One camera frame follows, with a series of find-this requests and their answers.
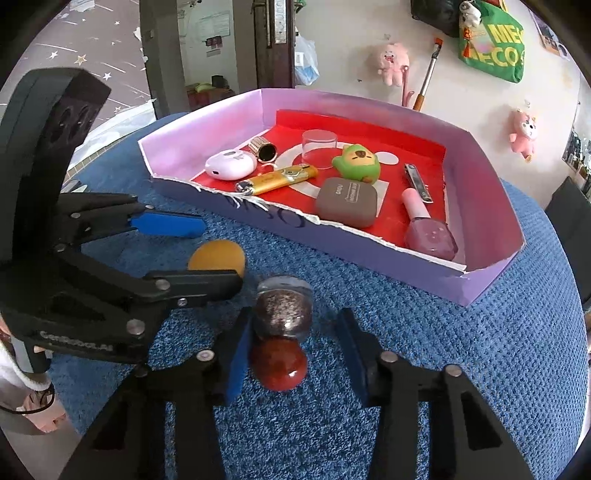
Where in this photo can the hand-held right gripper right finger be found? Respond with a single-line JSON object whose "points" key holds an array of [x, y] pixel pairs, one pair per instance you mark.
{"points": [[355, 360]]}

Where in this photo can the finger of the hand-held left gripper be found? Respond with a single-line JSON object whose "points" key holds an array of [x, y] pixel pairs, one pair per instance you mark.
{"points": [[171, 225], [207, 284]]}

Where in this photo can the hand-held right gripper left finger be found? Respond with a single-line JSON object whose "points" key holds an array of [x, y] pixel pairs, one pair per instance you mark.
{"points": [[238, 364]]}

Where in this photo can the orange round sponge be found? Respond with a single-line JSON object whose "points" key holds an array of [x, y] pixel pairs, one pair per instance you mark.
{"points": [[216, 258]]}

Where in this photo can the red ball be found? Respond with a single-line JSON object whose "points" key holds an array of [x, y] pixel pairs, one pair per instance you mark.
{"points": [[278, 364]]}

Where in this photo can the glitter jar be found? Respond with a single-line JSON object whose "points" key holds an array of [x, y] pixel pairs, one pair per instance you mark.
{"points": [[282, 307]]}

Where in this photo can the white earbud case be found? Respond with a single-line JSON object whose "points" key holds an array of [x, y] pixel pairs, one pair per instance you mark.
{"points": [[231, 164]]}

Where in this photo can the yellow lighter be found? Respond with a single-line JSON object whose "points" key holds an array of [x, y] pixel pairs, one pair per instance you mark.
{"points": [[277, 180]]}

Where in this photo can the brown eyeshadow case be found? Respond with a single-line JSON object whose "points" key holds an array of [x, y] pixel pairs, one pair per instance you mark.
{"points": [[346, 203]]}

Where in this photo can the clear plastic cup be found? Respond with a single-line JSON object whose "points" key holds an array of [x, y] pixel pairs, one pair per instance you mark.
{"points": [[318, 145]]}

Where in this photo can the silver nail clipper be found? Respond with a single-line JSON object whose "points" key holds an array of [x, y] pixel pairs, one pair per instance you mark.
{"points": [[418, 182]]}

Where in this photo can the green toy figure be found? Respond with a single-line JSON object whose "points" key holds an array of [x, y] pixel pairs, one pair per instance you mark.
{"points": [[355, 164]]}

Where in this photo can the purple cardboard box red bottom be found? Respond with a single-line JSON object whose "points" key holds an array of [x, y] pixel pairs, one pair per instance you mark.
{"points": [[351, 138]]}

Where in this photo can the person's left forearm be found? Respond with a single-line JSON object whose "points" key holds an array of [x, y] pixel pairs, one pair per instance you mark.
{"points": [[27, 401]]}

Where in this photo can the gold studded cylinder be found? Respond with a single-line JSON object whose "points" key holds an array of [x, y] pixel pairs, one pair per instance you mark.
{"points": [[263, 150]]}

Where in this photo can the pink nail polish bottle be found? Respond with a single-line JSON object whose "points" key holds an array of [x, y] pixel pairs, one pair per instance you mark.
{"points": [[427, 226]]}

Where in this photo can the brown door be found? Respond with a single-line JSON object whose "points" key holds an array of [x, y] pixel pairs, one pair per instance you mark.
{"points": [[272, 41]]}

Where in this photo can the blue white plastic bag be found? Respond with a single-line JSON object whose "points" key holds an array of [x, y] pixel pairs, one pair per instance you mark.
{"points": [[304, 60]]}

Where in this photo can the black chair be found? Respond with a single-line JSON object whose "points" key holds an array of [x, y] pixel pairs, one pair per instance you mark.
{"points": [[570, 198]]}

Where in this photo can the pink plush toy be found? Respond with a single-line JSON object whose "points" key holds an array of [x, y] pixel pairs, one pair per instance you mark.
{"points": [[392, 62], [524, 134]]}

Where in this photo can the orange-tipped paint brush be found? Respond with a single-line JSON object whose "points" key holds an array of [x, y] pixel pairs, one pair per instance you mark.
{"points": [[427, 76]]}

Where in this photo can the black bag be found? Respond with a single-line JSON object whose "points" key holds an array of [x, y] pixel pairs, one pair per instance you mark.
{"points": [[436, 14]]}

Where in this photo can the green tote bag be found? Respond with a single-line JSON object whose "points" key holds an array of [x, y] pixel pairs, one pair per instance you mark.
{"points": [[491, 46]]}

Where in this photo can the pink wall hook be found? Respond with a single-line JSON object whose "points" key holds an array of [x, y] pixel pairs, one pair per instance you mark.
{"points": [[406, 87]]}

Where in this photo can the wall photo cards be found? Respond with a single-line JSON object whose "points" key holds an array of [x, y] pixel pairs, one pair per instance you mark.
{"points": [[551, 39]]}

